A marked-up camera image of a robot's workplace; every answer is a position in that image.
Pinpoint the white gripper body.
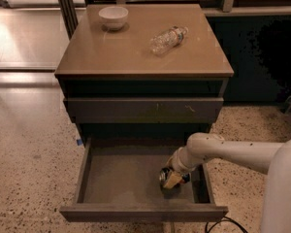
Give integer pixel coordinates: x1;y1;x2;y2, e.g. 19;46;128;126
171;147;201;175

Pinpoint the blue pepsi can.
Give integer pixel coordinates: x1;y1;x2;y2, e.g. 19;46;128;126
159;167;190;189

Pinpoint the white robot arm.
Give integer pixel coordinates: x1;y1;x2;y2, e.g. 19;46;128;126
160;133;291;233

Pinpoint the open grey middle drawer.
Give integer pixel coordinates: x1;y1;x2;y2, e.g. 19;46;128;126
60;139;228;222

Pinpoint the closed grey top drawer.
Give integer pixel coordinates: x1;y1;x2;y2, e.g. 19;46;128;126
64;98;223;123

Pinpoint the grey drawer cabinet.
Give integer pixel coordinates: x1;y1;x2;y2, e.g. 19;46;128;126
55;5;234;142

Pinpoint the blue tape piece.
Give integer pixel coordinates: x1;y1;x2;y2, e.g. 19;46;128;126
77;139;83;146

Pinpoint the clear plastic water bottle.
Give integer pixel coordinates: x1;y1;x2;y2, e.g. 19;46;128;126
149;26;188;55

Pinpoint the white ceramic bowl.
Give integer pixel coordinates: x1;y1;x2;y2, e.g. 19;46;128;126
98;6;129;30

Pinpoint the black floor cable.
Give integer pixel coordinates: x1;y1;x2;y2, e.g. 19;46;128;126
204;216;249;233

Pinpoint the dark metal window post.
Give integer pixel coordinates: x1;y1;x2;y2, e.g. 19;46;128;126
58;0;78;39

